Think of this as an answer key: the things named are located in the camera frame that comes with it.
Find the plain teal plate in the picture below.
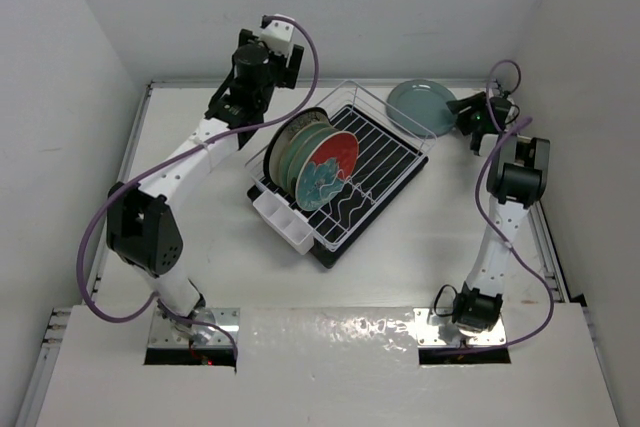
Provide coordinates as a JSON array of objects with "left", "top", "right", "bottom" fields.
[{"left": 386, "top": 79, "right": 456, "bottom": 138}]

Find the dark rimmed cream plate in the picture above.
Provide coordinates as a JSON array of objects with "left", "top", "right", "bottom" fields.
[{"left": 263, "top": 106, "right": 331, "bottom": 181}]

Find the cream plate with branch design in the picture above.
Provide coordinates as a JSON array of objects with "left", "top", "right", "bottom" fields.
[{"left": 269, "top": 114, "right": 331, "bottom": 186}]

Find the green plate with flower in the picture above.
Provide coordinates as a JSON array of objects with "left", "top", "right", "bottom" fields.
[
  {"left": 288, "top": 127, "right": 338, "bottom": 196},
  {"left": 277, "top": 122, "right": 332, "bottom": 192}
]

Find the red and teal plate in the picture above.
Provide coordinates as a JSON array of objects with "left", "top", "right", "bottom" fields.
[{"left": 294, "top": 130, "right": 359, "bottom": 212}]

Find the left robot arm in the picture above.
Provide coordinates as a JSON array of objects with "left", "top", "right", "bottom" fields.
[{"left": 106, "top": 20, "right": 304, "bottom": 317}]

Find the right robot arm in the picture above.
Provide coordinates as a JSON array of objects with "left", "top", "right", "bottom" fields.
[{"left": 447, "top": 93, "right": 551, "bottom": 334}]

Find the black drip tray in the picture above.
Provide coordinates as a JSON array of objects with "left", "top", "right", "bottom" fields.
[{"left": 246, "top": 105, "right": 428, "bottom": 269}]

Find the white cutlery holder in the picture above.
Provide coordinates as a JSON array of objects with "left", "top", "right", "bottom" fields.
[{"left": 252, "top": 190, "right": 314, "bottom": 255}]

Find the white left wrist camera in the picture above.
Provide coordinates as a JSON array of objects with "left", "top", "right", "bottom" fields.
[{"left": 258, "top": 16, "right": 295, "bottom": 57}]

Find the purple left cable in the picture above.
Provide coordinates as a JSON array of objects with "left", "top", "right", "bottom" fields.
[{"left": 75, "top": 12, "right": 322, "bottom": 363}]

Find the white wire dish rack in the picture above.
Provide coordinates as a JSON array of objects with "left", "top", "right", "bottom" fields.
[{"left": 245, "top": 80, "right": 436, "bottom": 252}]

